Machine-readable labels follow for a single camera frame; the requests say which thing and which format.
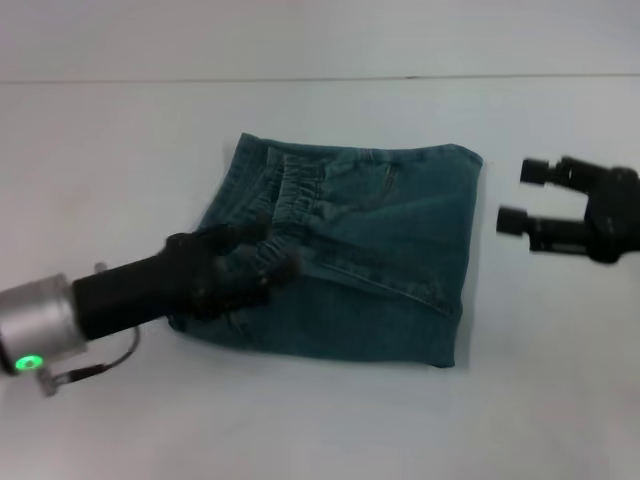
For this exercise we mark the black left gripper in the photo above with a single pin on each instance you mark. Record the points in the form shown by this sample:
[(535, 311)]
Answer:
[(145, 290)]

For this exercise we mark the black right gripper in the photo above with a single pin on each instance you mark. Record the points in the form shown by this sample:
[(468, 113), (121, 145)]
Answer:
[(612, 220)]

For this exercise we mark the blue denim shorts basketball print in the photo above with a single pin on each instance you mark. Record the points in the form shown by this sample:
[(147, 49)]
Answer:
[(375, 250)]

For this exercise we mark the white and silver left arm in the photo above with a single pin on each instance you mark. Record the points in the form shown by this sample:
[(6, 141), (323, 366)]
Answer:
[(37, 320)]

